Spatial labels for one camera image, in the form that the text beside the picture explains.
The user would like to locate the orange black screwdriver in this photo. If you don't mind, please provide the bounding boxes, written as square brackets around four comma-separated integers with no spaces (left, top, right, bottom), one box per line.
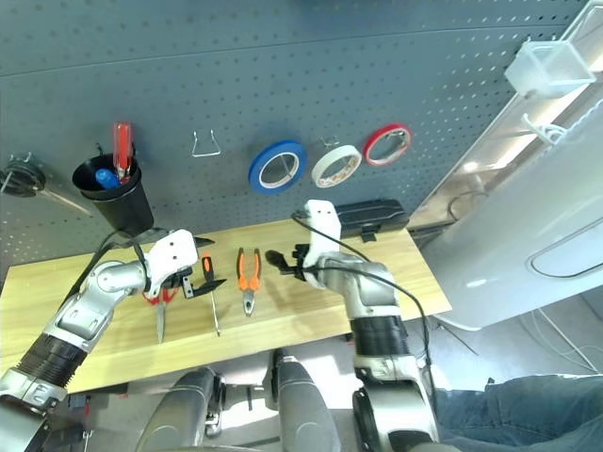
[201,253,221,337]

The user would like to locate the grey robot leg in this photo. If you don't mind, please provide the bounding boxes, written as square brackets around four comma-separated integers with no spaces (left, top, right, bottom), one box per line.
[272,347,343,452]
[136,366,225,452]

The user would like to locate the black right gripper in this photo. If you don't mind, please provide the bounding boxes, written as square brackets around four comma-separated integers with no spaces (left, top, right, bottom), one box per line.
[265,243,312,283]

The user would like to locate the metal wire pliers hook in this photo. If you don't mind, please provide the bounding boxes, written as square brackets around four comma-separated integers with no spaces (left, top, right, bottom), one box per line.
[191,129,221,156]

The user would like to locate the grey left robot leg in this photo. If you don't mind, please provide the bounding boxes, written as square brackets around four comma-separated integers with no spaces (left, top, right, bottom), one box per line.
[136,366,225,452]

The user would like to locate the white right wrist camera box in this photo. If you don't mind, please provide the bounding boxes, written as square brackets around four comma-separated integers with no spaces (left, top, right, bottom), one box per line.
[303,199,343,274]

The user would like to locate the white cabinet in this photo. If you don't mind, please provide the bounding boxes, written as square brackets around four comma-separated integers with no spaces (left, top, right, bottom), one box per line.
[409,96,603,331]

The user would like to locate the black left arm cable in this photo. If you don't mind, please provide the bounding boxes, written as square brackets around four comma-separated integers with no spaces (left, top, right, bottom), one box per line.
[74,227,171,293]

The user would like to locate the grey right robot leg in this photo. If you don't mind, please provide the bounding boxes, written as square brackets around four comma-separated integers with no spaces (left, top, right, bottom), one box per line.
[272,347,343,452]

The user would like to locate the black plastic cup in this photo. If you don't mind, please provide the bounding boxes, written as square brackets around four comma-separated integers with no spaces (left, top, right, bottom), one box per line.
[71,154,155,236]

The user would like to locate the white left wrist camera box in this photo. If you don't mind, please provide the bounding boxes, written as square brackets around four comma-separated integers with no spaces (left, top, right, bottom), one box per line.
[144,229,199,288]

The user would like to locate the red tape roll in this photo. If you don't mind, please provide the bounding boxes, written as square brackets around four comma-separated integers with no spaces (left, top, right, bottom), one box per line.
[362,122,414,168]

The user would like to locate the red handled screwdriver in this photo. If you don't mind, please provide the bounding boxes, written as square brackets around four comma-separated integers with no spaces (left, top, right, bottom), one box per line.
[111,121,136,185]

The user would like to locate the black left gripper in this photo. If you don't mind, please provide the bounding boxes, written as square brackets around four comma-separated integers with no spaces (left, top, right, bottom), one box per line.
[159,236,227,300]

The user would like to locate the grey pegboard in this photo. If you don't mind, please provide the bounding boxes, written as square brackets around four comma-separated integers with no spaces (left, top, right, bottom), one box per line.
[0,0,590,282]

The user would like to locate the black handled scissors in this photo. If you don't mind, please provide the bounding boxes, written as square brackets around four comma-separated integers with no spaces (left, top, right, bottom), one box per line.
[0,151,93,218]

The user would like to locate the blue tape roll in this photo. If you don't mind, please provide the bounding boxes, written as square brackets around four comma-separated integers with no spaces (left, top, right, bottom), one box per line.
[248,137,309,197]

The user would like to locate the white floor cables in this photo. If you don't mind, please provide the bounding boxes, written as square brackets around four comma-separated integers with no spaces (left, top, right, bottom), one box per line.
[531,305,603,373]

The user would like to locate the blue jeans leg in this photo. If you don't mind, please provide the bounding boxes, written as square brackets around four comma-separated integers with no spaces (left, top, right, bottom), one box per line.
[435,374,603,452]

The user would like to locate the clear plastic bin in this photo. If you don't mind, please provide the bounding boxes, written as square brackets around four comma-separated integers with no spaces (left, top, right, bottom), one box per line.
[503,40,595,99]

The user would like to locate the red handled scissors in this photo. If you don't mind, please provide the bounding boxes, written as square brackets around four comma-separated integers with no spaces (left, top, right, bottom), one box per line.
[142,286,180,344]

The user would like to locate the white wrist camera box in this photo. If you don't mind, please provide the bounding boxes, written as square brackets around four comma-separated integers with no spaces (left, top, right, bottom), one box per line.
[144,229,199,288]
[303,199,343,274]

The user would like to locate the orange black pliers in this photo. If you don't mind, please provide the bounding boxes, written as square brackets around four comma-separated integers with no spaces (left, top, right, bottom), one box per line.
[236,247,264,317]

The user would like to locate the white tape roll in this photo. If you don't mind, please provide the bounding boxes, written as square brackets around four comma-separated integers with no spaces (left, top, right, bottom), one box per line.
[310,144,363,189]

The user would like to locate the black looped cable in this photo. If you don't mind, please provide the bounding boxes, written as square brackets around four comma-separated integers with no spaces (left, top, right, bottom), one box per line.
[447,190,489,220]

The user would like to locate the white plastic hook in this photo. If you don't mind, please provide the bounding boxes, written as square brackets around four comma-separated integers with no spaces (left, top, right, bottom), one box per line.
[521,112,566,142]

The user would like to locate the black tool case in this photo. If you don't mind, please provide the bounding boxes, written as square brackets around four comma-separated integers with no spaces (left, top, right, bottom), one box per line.
[334,198,407,244]

